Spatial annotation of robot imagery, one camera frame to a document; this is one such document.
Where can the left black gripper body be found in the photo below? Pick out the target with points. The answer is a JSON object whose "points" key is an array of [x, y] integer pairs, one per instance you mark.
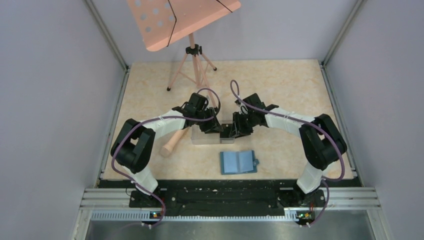
{"points": [[206, 112]]}

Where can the black card stack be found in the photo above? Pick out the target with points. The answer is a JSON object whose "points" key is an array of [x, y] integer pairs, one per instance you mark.
{"points": [[227, 131]]}

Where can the clear plastic box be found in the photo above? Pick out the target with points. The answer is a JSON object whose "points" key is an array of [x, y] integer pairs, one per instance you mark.
{"points": [[200, 138]]}

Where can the teal card holder wallet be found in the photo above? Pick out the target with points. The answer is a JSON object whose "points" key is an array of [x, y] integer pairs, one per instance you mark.
{"points": [[238, 162]]}

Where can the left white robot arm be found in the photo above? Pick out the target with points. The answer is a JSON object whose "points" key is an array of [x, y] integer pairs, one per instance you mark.
{"points": [[133, 146]]}

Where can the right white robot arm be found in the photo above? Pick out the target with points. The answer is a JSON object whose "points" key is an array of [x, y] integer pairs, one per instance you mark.
{"points": [[321, 140]]}

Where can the pink toy microphone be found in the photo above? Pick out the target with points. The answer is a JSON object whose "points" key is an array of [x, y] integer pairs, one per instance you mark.
{"points": [[168, 148]]}

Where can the pink music stand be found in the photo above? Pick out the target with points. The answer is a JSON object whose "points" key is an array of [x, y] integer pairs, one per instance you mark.
{"points": [[164, 22]]}

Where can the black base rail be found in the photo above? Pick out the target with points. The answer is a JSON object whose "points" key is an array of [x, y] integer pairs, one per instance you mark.
{"points": [[228, 198]]}

